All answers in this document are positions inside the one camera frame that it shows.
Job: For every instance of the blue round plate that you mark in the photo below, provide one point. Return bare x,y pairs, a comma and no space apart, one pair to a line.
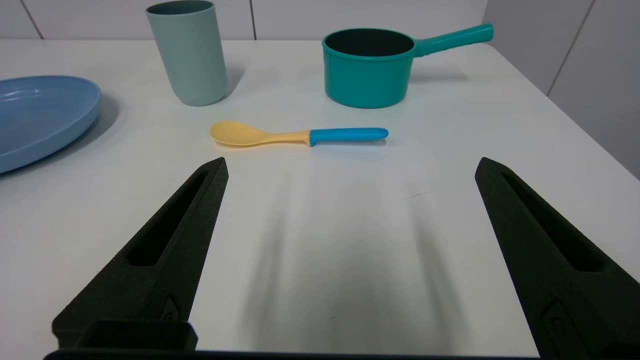
35,117

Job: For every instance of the pale teal cup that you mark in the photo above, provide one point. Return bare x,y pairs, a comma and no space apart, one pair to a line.
192,55

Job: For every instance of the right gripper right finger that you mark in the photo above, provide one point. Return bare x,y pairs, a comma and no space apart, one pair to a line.
565,270

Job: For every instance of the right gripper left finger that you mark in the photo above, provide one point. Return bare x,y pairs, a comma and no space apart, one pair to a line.
155,270

